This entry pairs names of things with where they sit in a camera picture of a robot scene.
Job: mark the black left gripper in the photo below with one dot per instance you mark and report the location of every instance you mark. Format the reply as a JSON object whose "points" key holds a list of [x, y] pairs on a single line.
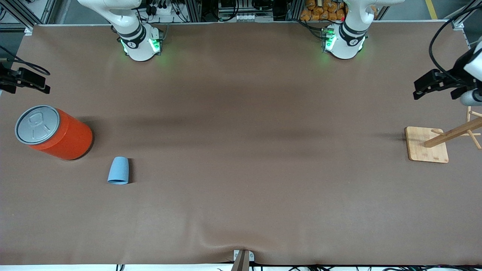
{"points": [[456, 74]]}

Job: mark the aluminium frame profile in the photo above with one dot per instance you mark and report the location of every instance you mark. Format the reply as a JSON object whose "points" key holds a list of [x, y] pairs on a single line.
{"points": [[465, 17], [19, 15]]}

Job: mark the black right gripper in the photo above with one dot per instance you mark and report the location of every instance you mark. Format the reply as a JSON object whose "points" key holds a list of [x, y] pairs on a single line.
{"points": [[8, 79]]}

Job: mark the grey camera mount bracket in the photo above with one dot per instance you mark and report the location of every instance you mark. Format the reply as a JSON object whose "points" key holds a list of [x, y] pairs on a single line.
{"points": [[241, 259]]}

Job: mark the light blue plastic cup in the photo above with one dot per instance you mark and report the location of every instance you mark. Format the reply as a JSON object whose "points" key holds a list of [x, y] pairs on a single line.
{"points": [[119, 171]]}

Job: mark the brown table cover cloth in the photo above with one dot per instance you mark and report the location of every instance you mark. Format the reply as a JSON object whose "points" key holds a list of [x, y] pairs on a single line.
{"points": [[244, 150]]}

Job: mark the wooden mug tree stand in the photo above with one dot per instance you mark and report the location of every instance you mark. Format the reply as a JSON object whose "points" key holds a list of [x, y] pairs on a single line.
{"points": [[427, 145]]}

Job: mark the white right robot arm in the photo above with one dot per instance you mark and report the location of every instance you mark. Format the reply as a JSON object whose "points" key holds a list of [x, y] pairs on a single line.
{"points": [[137, 45]]}

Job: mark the white power strip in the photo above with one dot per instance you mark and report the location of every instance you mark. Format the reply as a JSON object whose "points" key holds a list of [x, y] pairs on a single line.
{"points": [[254, 17]]}

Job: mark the orange snack bags pile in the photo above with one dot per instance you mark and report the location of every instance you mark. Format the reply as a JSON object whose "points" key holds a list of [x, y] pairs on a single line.
{"points": [[324, 11]]}

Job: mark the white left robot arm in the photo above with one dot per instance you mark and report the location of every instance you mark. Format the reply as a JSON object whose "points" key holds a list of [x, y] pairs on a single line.
{"points": [[344, 43]]}

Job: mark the orange can with grey lid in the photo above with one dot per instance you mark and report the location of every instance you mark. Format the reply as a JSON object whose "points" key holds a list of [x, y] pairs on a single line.
{"points": [[62, 135]]}

